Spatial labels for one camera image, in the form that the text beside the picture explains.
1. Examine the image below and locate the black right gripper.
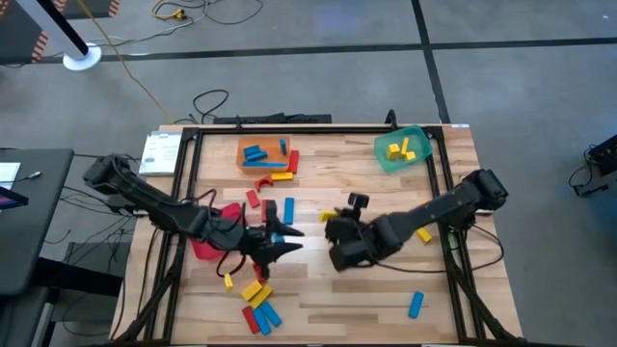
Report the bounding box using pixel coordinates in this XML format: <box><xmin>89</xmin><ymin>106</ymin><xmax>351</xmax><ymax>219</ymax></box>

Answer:
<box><xmin>326</xmin><ymin>192</ymin><xmax>388</xmax><ymax>273</ymax></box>

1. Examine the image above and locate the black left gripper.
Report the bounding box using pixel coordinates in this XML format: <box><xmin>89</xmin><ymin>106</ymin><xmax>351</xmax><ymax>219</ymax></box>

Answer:
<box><xmin>208</xmin><ymin>200</ymin><xmax>307</xmax><ymax>286</ymax></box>

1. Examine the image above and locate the red plastic bin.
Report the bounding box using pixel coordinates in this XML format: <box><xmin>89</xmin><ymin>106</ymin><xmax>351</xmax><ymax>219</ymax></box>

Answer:
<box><xmin>190</xmin><ymin>201</ymin><xmax>242</xmax><ymax>262</ymax></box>

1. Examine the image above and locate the orange plastic bin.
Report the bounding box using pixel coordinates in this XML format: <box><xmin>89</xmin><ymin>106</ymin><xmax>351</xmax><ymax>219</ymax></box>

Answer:
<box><xmin>235</xmin><ymin>135</ymin><xmax>293</xmax><ymax>176</ymax></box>

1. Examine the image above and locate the green plastic bin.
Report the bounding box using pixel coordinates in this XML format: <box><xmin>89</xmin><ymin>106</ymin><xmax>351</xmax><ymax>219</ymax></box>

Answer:
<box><xmin>373</xmin><ymin>124</ymin><xmax>434</xmax><ymax>174</ymax></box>

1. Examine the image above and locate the black power strip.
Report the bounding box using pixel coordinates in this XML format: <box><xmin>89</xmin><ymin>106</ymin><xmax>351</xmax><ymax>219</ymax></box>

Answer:
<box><xmin>213</xmin><ymin>113</ymin><xmax>333</xmax><ymax>125</ymax></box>

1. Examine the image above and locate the white paper booklet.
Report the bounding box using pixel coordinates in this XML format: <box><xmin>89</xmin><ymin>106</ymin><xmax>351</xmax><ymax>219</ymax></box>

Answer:
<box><xmin>138</xmin><ymin>130</ymin><xmax>183</xmax><ymax>176</ymax></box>

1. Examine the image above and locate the black desk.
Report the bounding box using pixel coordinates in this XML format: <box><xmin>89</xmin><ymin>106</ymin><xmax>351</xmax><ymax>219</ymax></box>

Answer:
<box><xmin>0</xmin><ymin>147</ymin><xmax>76</xmax><ymax>296</ymax></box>

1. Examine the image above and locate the black floor device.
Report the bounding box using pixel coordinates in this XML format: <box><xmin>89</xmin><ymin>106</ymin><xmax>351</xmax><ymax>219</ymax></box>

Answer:
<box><xmin>570</xmin><ymin>133</ymin><xmax>617</xmax><ymax>199</ymax></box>

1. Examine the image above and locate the white pillar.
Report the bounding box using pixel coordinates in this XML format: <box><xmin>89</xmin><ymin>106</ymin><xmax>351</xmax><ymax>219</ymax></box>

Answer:
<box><xmin>13</xmin><ymin>0</ymin><xmax>103</xmax><ymax>72</ymax></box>

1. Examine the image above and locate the dark tablet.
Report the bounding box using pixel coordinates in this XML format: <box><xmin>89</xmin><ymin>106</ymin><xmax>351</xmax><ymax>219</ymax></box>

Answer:
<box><xmin>0</xmin><ymin>185</ymin><xmax>30</xmax><ymax>211</ymax></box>

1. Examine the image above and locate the white paper sheet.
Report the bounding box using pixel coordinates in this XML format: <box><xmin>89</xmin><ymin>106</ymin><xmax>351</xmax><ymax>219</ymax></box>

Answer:
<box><xmin>0</xmin><ymin>162</ymin><xmax>23</xmax><ymax>192</ymax></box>

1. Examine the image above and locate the black hazard-striped platform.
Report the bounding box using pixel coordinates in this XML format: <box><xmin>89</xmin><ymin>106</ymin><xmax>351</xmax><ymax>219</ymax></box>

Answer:
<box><xmin>47</xmin><ymin>0</ymin><xmax>121</xmax><ymax>20</ymax></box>
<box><xmin>0</xmin><ymin>0</ymin><xmax>53</xmax><ymax>65</ymax></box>

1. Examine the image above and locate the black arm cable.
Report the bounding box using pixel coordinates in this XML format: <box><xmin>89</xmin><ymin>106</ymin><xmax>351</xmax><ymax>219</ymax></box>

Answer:
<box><xmin>373</xmin><ymin>224</ymin><xmax>506</xmax><ymax>275</ymax></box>

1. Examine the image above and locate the black looped floor cable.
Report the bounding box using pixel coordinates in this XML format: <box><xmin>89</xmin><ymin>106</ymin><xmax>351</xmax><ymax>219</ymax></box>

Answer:
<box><xmin>172</xmin><ymin>89</ymin><xmax>230</xmax><ymax>125</ymax></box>

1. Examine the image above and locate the long yellow cable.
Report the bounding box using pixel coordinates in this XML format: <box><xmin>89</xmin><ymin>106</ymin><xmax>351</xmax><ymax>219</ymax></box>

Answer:
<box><xmin>76</xmin><ymin>0</ymin><xmax>174</xmax><ymax>124</ymax></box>

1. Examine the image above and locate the yellow plug cord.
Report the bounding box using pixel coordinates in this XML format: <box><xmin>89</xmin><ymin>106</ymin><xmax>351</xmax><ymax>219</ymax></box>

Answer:
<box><xmin>151</xmin><ymin>0</ymin><xmax>188</xmax><ymax>22</ymax></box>

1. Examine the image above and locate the grey usb cable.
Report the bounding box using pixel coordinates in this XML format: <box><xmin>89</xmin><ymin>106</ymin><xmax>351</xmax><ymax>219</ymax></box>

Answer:
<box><xmin>0</xmin><ymin>170</ymin><xmax>43</xmax><ymax>185</ymax></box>

